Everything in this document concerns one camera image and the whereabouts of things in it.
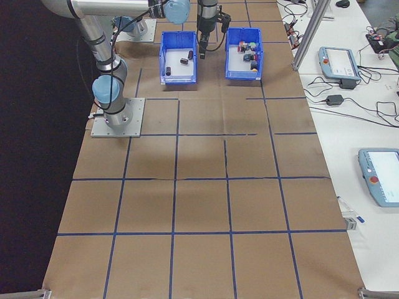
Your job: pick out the black adapter brick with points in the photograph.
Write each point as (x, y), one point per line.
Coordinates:
(348, 84)

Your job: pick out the dark cylindrical battery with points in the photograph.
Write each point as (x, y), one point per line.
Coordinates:
(184, 61)
(190, 55)

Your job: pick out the orange push button switch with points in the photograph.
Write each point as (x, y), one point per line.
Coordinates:
(241, 44)

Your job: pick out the clear plastic bag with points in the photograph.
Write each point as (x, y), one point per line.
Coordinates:
(344, 204)

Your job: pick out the red mushroom stop button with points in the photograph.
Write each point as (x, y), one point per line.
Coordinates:
(241, 50)

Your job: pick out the green push button switch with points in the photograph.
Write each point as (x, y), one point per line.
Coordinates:
(254, 46)

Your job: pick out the aluminium profile post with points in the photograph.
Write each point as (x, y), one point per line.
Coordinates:
(308, 34)

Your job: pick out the dark ribbed block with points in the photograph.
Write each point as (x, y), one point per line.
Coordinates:
(168, 70)

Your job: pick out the grey blue teach pendant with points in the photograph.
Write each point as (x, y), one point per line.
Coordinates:
(380, 177)
(338, 62)

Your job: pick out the metal corner bracket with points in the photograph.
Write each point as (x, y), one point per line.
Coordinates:
(378, 293)
(31, 294)

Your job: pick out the black frame cover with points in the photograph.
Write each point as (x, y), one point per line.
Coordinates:
(31, 124)

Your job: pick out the person in green jacket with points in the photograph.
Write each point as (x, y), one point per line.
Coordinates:
(393, 31)

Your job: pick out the blue plastic battery bin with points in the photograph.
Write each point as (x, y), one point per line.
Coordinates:
(178, 39)

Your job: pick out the black switch block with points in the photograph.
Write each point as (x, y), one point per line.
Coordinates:
(248, 57)

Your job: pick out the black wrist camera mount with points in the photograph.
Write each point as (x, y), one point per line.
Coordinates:
(225, 19)

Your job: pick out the black electronic device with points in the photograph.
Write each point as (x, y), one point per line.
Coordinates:
(377, 42)

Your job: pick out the black power adapter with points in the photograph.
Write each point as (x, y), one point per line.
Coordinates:
(335, 99)

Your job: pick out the yellow push button switch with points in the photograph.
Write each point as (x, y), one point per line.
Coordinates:
(254, 66)

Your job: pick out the small grey box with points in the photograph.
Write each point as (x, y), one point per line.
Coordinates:
(350, 223)

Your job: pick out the black computer mouse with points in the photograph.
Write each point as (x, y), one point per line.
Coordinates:
(343, 3)

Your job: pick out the white silver push button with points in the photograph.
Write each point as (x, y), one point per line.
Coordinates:
(248, 46)

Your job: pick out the blue plastic button bin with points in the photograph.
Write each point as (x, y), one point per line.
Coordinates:
(243, 32)

